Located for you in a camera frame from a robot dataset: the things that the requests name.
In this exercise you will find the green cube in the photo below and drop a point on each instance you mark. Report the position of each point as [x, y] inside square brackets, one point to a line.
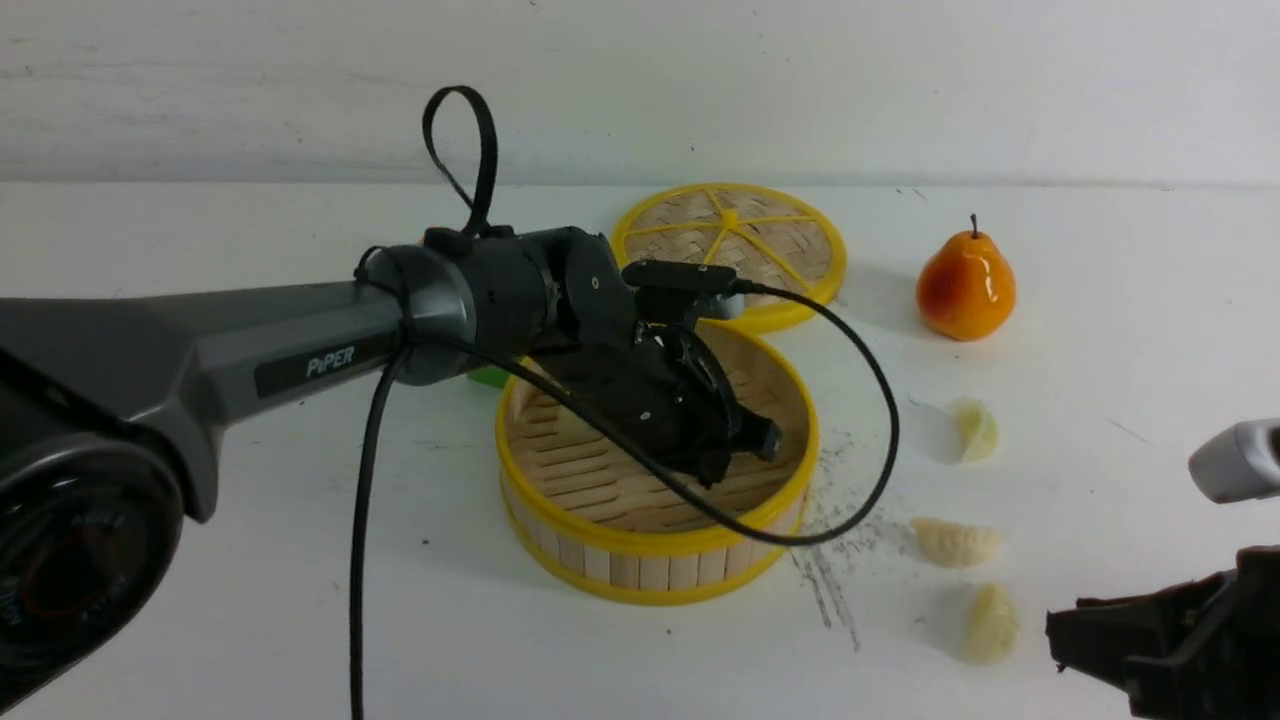
[489, 376]

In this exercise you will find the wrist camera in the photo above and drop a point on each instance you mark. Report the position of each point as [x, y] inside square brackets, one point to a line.
[1239, 464]
[671, 293]

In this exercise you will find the orange toy pear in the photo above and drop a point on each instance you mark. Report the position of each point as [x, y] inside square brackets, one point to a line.
[967, 290]

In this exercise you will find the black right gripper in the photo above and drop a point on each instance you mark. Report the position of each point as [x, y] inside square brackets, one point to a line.
[1197, 650]

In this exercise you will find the white pleated dumpling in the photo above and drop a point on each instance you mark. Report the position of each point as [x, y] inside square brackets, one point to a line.
[955, 545]

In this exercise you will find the bamboo steamer lid yellow rim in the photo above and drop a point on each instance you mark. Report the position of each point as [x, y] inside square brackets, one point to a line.
[766, 235]

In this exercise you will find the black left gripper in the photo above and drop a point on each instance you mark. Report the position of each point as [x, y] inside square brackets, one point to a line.
[670, 395]

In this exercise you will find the bamboo steamer tray yellow rim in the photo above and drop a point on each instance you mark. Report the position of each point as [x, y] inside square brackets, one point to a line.
[591, 516]

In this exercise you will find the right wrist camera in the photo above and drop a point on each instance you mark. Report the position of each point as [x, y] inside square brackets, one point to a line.
[1239, 464]

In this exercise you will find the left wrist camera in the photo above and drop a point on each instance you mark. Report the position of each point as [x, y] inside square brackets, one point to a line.
[671, 293]

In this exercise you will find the pale green dumpling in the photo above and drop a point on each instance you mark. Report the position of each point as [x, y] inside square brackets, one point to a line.
[992, 628]

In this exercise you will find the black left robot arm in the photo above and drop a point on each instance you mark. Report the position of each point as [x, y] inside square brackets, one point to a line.
[114, 409]

